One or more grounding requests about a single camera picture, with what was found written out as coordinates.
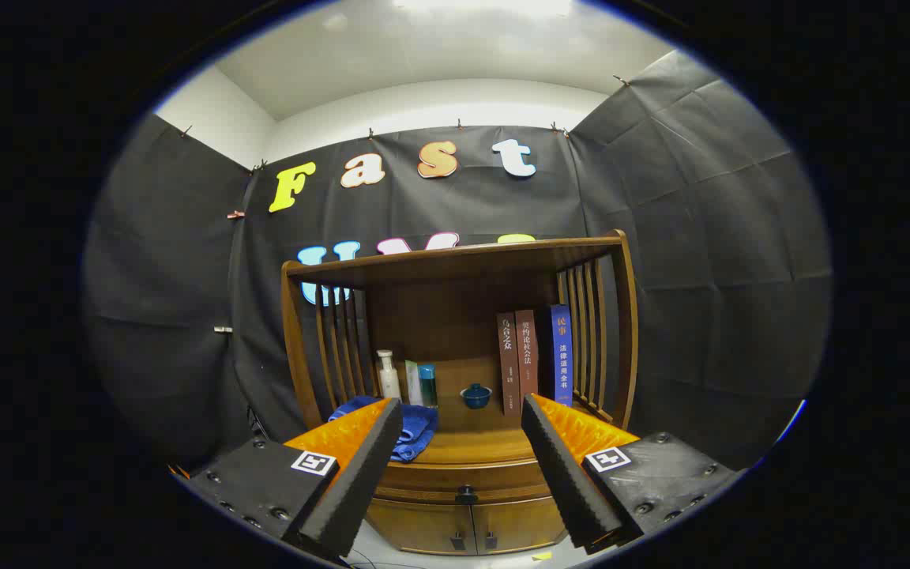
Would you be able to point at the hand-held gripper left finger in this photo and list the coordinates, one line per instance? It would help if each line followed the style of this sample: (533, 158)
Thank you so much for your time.
(360, 482)

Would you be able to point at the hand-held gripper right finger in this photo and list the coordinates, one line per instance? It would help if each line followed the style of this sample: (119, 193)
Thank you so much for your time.
(565, 482)

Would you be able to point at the wooden cabinet door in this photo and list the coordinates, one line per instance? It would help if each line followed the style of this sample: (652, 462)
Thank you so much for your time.
(423, 525)
(518, 523)

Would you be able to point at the wooden countertop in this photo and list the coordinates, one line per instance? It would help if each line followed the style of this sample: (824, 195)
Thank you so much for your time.
(471, 442)

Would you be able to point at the wooden cabinet with slatted shelf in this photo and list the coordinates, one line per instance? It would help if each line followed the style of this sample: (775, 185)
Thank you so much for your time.
(455, 269)

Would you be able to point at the folded blue towel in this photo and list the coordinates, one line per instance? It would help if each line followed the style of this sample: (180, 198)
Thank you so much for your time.
(419, 427)

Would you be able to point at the white pump bottle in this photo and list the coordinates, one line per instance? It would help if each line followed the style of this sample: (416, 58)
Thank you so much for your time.
(389, 383)

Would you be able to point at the green and white tube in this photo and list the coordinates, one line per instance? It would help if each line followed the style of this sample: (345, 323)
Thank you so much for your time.
(413, 387)

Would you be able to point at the teal cosmetic bottle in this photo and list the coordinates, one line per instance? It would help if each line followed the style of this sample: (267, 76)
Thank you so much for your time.
(427, 389)

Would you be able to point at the blue lidded teacup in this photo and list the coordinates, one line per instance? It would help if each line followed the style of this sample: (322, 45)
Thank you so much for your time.
(475, 397)

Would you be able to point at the blue book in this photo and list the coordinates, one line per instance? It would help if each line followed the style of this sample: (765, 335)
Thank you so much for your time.
(562, 356)

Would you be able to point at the dark brown book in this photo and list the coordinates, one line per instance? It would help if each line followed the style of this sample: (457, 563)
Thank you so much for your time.
(508, 363)

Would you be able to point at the reddish brown book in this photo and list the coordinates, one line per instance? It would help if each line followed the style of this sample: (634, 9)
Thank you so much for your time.
(528, 356)

